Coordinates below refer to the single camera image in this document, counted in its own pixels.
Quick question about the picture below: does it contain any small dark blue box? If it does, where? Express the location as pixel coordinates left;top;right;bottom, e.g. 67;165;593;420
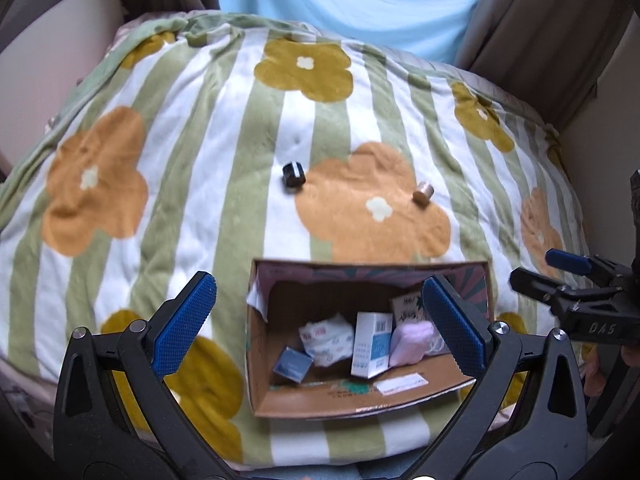
272;347;314;385

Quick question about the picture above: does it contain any tall blue white carton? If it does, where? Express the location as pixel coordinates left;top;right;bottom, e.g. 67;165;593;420
351;311;395;379

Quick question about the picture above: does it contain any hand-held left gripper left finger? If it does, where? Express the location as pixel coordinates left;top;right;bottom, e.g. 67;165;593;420
52;270;236;480

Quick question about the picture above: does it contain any person's right hand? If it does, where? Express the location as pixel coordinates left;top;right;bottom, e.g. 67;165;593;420
581;345;633;397

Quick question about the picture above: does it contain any light blue hanging sheet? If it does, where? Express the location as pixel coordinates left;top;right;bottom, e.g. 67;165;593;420
215;0;495;64

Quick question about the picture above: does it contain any striped floral fleece blanket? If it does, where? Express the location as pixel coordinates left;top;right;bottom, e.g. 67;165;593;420
0;12;586;467

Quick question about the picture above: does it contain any cream padded headboard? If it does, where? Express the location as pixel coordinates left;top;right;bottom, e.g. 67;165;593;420
0;0;127;183

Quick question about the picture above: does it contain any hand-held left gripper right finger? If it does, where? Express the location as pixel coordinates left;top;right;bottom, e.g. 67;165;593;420
422;274;588;480

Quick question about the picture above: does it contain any pink towel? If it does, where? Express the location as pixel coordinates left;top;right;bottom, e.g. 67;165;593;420
389;321;437;367

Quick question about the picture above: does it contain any cardboard box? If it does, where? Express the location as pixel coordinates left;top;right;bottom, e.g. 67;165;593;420
245;258;497;420

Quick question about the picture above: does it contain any white floral print box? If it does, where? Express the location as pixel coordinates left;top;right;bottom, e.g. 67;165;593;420
390;292;430;333

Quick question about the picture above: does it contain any white patterned tissue pack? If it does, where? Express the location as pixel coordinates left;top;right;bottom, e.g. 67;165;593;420
299;314;357;367

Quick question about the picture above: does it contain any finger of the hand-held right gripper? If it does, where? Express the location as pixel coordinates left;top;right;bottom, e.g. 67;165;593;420
509;267;571;311
545;248;621;291

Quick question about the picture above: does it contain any small black jar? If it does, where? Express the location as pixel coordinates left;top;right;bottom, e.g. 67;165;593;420
281;161;305;191

